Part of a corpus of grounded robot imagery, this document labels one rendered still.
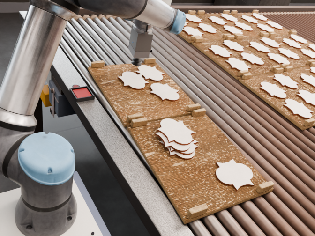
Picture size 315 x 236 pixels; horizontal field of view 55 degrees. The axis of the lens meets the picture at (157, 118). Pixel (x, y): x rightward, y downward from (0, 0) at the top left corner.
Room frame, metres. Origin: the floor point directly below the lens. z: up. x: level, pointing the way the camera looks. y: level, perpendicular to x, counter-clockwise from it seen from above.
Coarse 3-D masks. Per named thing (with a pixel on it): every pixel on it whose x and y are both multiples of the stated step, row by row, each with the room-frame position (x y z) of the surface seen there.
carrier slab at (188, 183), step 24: (192, 120) 0.96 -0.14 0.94; (144, 144) 0.75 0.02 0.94; (216, 144) 0.85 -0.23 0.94; (168, 168) 0.68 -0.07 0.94; (192, 168) 0.70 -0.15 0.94; (216, 168) 0.73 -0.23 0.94; (168, 192) 0.58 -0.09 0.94; (192, 192) 0.60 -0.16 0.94; (216, 192) 0.63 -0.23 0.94; (240, 192) 0.65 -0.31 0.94; (264, 192) 0.68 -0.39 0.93
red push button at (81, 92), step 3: (72, 90) 0.96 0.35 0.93; (75, 90) 0.96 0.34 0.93; (78, 90) 0.97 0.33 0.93; (81, 90) 0.97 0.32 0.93; (84, 90) 0.98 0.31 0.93; (87, 90) 0.99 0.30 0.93; (75, 93) 0.95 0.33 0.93; (78, 93) 0.95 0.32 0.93; (81, 93) 0.96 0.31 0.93; (84, 93) 0.96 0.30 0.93; (87, 93) 0.97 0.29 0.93; (78, 96) 0.93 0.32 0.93; (81, 96) 0.94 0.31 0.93; (84, 96) 0.94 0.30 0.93
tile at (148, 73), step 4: (140, 68) 1.24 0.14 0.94; (144, 68) 1.25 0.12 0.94; (148, 68) 1.26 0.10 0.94; (152, 68) 1.27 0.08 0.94; (136, 72) 1.21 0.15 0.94; (140, 72) 1.21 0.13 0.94; (144, 72) 1.22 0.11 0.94; (148, 72) 1.23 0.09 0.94; (152, 72) 1.24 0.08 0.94; (156, 72) 1.25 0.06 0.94; (160, 72) 1.26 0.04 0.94; (144, 76) 1.18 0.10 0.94; (148, 76) 1.19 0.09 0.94; (152, 76) 1.20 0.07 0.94; (156, 76) 1.21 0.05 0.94; (160, 76) 1.22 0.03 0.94; (152, 80) 1.18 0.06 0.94; (156, 80) 1.18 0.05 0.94; (160, 80) 1.19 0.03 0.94
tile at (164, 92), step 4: (152, 84) 1.13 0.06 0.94; (156, 84) 1.14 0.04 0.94; (160, 84) 1.15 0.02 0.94; (152, 88) 1.10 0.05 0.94; (156, 88) 1.11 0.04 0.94; (160, 88) 1.12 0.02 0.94; (164, 88) 1.12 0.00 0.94; (168, 88) 1.13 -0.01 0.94; (172, 88) 1.14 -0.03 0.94; (152, 92) 1.07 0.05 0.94; (156, 92) 1.08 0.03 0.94; (160, 92) 1.09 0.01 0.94; (164, 92) 1.09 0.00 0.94; (168, 92) 1.10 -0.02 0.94; (172, 92) 1.11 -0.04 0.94; (176, 92) 1.12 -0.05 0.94; (160, 96) 1.05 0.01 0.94; (164, 96) 1.06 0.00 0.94; (168, 96) 1.07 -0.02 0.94; (172, 96) 1.08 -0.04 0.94; (176, 96) 1.09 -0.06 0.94; (164, 100) 1.05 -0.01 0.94; (168, 100) 1.05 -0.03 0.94; (172, 100) 1.05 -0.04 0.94; (176, 100) 1.07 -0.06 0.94
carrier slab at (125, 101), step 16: (128, 64) 1.27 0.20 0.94; (144, 64) 1.31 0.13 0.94; (96, 80) 1.07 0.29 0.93; (112, 80) 1.10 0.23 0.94; (112, 96) 0.98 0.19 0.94; (128, 96) 1.01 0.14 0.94; (144, 96) 1.04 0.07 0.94; (128, 112) 0.90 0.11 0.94; (144, 112) 0.93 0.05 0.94; (160, 112) 0.96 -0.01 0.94; (176, 112) 0.98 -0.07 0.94
